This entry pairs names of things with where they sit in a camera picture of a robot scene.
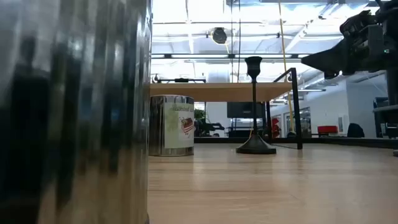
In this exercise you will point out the black candlestick holder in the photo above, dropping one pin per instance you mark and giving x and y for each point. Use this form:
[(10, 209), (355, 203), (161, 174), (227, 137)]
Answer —
[(255, 146)]

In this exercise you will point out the silver labelled candle tin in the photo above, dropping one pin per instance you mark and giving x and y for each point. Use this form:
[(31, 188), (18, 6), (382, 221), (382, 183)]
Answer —
[(174, 130), (77, 124)]

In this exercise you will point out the black office chair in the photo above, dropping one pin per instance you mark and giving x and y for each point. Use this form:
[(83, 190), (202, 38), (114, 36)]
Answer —
[(356, 131)]

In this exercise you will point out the red background object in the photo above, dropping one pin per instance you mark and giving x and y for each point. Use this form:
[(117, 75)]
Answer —
[(275, 127)]

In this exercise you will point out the black monitor screen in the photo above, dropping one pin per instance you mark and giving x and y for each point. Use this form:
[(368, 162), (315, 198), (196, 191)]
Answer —
[(242, 110)]

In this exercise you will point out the green potted plant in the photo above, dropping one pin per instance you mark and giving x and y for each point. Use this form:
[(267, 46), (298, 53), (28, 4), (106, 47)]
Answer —
[(199, 114)]

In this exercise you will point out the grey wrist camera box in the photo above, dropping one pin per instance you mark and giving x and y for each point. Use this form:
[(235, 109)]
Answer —
[(373, 40)]

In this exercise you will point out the black table edge rail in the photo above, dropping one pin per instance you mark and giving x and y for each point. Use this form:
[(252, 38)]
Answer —
[(342, 141)]

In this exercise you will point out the wooden shelf with black frame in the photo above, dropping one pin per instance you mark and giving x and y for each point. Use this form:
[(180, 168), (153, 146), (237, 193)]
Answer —
[(217, 91)]

